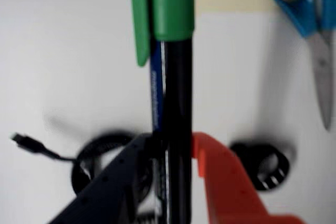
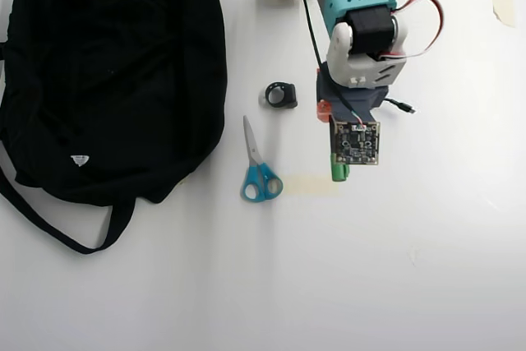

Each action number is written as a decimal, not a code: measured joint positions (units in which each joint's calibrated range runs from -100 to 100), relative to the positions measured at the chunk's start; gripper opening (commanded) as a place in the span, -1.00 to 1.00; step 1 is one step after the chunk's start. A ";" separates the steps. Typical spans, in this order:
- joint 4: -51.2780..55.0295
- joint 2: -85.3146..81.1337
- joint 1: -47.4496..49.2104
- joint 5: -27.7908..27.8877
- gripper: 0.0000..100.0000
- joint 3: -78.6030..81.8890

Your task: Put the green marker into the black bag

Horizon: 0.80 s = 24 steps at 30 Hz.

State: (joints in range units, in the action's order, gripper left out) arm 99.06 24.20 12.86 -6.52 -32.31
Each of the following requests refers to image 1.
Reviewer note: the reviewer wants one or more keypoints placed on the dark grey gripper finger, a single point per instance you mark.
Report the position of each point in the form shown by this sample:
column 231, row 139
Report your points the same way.
column 110, row 187

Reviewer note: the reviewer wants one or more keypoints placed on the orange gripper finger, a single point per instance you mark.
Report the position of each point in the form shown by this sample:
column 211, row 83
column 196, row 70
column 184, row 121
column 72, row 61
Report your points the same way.
column 225, row 190

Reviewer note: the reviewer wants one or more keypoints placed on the green capped black marker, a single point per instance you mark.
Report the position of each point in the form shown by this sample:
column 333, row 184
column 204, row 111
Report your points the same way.
column 176, row 90

